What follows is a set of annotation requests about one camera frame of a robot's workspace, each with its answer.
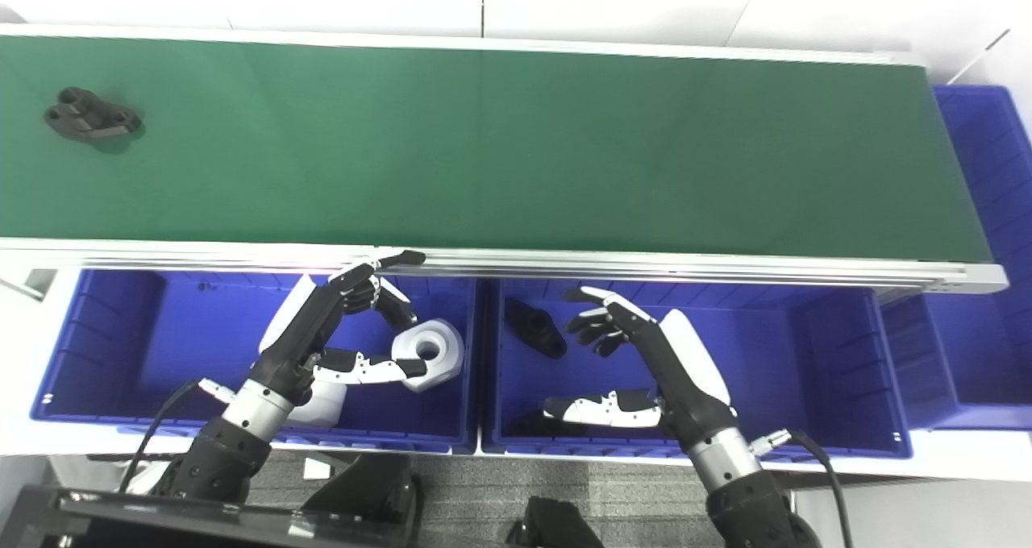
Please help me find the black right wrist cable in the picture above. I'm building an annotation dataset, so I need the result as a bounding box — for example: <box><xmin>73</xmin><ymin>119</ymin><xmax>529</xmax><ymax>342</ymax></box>
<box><xmin>750</xmin><ymin>428</ymin><xmax>855</xmax><ymax>548</ymax></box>

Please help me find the aluminium conveyor leg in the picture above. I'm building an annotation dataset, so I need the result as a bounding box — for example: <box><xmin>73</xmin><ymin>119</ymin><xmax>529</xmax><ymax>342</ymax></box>
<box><xmin>0</xmin><ymin>268</ymin><xmax>57</xmax><ymax>302</ymax></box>

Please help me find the black flange part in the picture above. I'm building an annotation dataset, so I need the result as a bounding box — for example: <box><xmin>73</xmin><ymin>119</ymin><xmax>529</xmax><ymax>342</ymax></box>
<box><xmin>44</xmin><ymin>87</ymin><xmax>144</xmax><ymax>141</ymax></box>

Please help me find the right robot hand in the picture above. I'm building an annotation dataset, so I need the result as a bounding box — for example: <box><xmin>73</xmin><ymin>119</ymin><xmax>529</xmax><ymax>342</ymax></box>
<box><xmin>543</xmin><ymin>286</ymin><xmax>736</xmax><ymax>450</ymax></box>

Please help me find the black part in bin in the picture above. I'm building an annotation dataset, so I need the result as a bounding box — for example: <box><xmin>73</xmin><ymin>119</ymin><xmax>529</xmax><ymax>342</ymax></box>
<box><xmin>504</xmin><ymin>297</ymin><xmax>568</xmax><ymax>360</ymax></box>

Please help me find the black robot chest plate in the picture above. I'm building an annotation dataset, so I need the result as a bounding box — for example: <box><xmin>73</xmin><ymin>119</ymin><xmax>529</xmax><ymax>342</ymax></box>
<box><xmin>0</xmin><ymin>485</ymin><xmax>404</xmax><ymax>548</ymax></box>

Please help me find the black robot body part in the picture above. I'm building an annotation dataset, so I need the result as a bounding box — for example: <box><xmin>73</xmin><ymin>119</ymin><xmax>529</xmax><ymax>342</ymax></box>
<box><xmin>300</xmin><ymin>451</ymin><xmax>422</xmax><ymax>545</ymax></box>
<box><xmin>506</xmin><ymin>496</ymin><xmax>607</xmax><ymax>548</ymax></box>

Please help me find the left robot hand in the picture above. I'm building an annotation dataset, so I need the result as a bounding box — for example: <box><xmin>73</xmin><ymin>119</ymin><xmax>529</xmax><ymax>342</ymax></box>
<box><xmin>255</xmin><ymin>249</ymin><xmax>429</xmax><ymax>397</ymax></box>

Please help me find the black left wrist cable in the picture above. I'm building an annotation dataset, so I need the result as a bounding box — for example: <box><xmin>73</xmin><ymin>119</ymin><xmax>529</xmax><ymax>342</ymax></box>
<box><xmin>118</xmin><ymin>380</ymin><xmax>212</xmax><ymax>494</ymax></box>

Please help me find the green conveyor belt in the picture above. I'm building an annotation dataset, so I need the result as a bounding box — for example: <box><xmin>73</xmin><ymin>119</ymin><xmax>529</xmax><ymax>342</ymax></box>
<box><xmin>0</xmin><ymin>35</ymin><xmax>994</xmax><ymax>263</ymax></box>
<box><xmin>0</xmin><ymin>23</ymin><xmax>1009</xmax><ymax>295</ymax></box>

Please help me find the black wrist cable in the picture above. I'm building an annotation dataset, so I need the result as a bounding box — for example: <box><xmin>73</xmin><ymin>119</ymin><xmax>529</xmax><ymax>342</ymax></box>
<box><xmin>750</xmin><ymin>428</ymin><xmax>855</xmax><ymax>548</ymax></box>
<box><xmin>118</xmin><ymin>380</ymin><xmax>212</xmax><ymax>494</ymax></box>

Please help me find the white round part with hole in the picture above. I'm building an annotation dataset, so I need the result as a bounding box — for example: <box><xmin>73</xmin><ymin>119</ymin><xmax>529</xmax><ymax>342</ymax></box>
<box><xmin>391</xmin><ymin>318</ymin><xmax>466</xmax><ymax>393</ymax></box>

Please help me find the blue plastic bin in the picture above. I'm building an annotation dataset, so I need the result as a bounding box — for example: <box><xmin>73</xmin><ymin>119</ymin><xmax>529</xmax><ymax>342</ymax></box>
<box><xmin>31</xmin><ymin>268</ymin><xmax>481</xmax><ymax>455</ymax></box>
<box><xmin>481</xmin><ymin>278</ymin><xmax>913</xmax><ymax>462</ymax></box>
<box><xmin>879</xmin><ymin>85</ymin><xmax>1032</xmax><ymax>432</ymax></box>

